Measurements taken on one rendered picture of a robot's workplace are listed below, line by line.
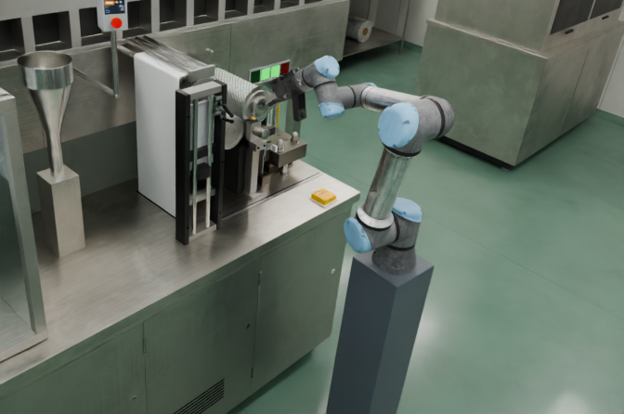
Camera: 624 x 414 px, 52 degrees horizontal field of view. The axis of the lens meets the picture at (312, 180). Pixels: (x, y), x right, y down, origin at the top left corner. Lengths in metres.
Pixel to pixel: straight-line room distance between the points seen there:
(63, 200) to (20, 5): 0.58
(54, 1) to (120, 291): 0.89
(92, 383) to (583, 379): 2.28
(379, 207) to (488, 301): 1.82
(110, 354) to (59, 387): 0.16
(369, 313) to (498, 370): 1.16
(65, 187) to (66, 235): 0.17
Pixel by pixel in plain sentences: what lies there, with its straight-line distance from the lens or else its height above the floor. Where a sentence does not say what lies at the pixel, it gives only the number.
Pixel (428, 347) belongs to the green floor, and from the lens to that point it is 3.26.
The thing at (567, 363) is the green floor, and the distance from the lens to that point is 3.47.
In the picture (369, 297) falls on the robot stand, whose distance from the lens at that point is 2.21.
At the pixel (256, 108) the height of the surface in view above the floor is 1.25.
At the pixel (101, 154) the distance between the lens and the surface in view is 2.41.
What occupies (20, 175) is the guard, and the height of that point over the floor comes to 1.41.
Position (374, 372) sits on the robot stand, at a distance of 2.37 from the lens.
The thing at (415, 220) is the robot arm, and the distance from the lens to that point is 2.06.
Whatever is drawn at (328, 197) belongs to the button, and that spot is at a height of 0.92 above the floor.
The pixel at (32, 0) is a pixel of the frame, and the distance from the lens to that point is 2.11.
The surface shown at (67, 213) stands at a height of 1.05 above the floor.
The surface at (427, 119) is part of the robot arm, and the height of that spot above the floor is 1.51.
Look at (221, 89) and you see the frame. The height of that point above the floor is 1.42.
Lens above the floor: 2.20
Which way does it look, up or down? 30 degrees down
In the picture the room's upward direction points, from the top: 7 degrees clockwise
